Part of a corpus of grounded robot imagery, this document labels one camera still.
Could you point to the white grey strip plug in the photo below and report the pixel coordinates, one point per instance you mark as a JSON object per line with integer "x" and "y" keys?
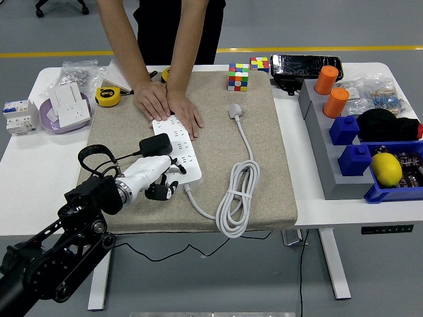
{"x": 235, "y": 110}

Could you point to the person's left hand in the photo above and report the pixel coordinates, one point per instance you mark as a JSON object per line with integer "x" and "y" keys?
{"x": 186, "y": 112}

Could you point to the grey metal table bracket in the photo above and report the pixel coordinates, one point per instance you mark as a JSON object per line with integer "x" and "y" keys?
{"x": 292, "y": 237}

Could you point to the white wall switch panel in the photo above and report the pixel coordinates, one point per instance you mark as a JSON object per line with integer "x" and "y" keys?
{"x": 115, "y": 77}

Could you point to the blue plastic block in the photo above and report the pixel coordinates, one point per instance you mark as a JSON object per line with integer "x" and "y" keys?
{"x": 355, "y": 160}
{"x": 343, "y": 130}

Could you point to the glossy black wrapped box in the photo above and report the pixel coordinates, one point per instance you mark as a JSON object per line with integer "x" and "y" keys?
{"x": 297, "y": 64}

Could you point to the clear bag metal screws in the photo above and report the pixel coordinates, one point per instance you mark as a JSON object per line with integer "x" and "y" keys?
{"x": 76, "y": 76}

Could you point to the person's right hand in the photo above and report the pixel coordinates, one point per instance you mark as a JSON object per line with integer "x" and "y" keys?
{"x": 152, "y": 99}

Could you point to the person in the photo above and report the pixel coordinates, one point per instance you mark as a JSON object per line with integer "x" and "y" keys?
{"x": 178, "y": 26}

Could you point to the black plastic holder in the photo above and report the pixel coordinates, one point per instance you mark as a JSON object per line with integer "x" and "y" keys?
{"x": 287, "y": 84}

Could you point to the person's right forearm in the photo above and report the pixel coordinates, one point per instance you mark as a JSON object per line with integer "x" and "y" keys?
{"x": 120, "y": 33}

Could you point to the white wall socket panel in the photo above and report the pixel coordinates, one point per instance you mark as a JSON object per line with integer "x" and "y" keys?
{"x": 74, "y": 114}

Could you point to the purple bowl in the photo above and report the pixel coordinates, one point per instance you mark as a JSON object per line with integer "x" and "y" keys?
{"x": 49, "y": 127}

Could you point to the small white plastic piece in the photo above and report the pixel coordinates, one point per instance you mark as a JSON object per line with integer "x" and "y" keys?
{"x": 52, "y": 117}

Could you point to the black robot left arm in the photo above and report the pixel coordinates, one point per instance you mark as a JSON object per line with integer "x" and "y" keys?
{"x": 49, "y": 261}

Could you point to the yellow lemon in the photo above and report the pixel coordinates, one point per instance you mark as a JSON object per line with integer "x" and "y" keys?
{"x": 386, "y": 170}

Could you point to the blue plastic bin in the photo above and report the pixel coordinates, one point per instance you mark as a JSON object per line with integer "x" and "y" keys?
{"x": 380, "y": 195}

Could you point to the grey stepped block board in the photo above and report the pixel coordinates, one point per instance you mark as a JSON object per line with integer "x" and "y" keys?
{"x": 325, "y": 155}

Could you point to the large Rubik's cube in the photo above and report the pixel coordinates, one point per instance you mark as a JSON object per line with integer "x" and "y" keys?
{"x": 238, "y": 77}

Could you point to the black table control panel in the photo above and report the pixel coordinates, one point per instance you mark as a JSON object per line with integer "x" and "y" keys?
{"x": 386, "y": 229}

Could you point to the person's left forearm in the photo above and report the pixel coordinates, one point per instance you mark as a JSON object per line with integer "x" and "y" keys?
{"x": 185, "y": 39}

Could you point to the white circuit breaker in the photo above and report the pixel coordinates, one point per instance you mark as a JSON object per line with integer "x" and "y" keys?
{"x": 20, "y": 117}

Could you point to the yellow black tape measure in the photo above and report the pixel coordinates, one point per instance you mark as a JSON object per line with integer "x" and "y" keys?
{"x": 107, "y": 97}
{"x": 166, "y": 75}

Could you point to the dark brown capacitors pile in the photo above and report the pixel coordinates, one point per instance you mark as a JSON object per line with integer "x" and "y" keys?
{"x": 411, "y": 168}

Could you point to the small Rubik's cube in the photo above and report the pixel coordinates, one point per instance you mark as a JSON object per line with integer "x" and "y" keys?
{"x": 259, "y": 64}

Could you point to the white table leg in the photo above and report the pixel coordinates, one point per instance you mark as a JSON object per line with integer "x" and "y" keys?
{"x": 99, "y": 284}
{"x": 335, "y": 264}

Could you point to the orange plastic cylinder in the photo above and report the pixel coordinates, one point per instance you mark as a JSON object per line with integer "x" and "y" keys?
{"x": 335, "y": 102}
{"x": 326, "y": 79}

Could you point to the black plug adapter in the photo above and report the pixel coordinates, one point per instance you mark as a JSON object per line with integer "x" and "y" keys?
{"x": 155, "y": 143}

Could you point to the white plastic panel box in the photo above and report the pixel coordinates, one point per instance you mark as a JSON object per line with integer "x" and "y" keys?
{"x": 66, "y": 94}

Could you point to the grey-brown fabric mat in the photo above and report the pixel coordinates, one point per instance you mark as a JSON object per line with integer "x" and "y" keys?
{"x": 211, "y": 99}

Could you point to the black cloth with red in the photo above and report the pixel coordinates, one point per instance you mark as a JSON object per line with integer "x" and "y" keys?
{"x": 383, "y": 125}

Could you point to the clear bag blue resistors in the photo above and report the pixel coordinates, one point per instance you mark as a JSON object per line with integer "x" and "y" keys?
{"x": 386, "y": 97}

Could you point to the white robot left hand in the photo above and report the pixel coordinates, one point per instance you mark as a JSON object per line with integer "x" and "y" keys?
{"x": 145, "y": 171}

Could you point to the white power strip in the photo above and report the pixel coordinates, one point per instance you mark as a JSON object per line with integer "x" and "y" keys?
{"x": 190, "y": 162}

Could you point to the clear bag white parts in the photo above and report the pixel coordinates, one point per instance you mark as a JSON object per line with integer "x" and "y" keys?
{"x": 352, "y": 95}

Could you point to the black office chair base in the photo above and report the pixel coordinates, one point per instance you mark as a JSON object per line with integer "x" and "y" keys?
{"x": 61, "y": 5}

